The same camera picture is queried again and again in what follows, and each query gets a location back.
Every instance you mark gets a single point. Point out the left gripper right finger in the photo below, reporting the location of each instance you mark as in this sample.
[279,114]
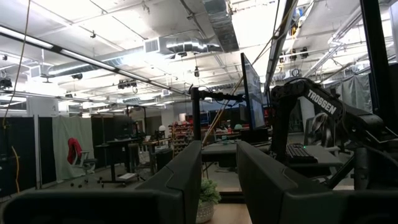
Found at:
[267,193]

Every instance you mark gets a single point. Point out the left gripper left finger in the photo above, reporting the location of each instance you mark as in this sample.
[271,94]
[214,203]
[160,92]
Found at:
[174,186]

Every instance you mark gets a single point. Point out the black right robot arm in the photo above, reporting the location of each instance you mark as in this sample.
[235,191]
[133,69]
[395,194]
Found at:
[323,104]

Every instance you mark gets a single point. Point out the red office chair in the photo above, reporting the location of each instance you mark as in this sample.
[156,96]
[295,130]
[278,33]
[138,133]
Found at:
[74,149]

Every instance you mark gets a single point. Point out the green potted plant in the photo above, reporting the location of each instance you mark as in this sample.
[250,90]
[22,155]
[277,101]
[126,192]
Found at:
[207,193]

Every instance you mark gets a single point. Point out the backlit computer keyboard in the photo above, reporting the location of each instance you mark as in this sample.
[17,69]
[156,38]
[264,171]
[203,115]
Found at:
[298,152]

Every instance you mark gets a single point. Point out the grey desk with pole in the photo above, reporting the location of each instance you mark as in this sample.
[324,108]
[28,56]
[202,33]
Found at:
[217,149]

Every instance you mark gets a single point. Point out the grey keyboard desk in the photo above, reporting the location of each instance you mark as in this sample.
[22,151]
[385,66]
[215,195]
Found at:
[326,157]

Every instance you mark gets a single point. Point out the black monitor pole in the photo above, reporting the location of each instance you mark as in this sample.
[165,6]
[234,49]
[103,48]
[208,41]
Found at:
[196,115]

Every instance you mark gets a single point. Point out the computer monitor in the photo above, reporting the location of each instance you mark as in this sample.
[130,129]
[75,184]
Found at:
[253,93]

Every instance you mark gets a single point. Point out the pale green curtain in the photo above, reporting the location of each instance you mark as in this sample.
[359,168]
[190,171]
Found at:
[62,140]

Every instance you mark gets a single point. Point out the black aluminium table frame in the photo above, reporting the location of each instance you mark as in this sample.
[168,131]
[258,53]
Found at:
[373,46]

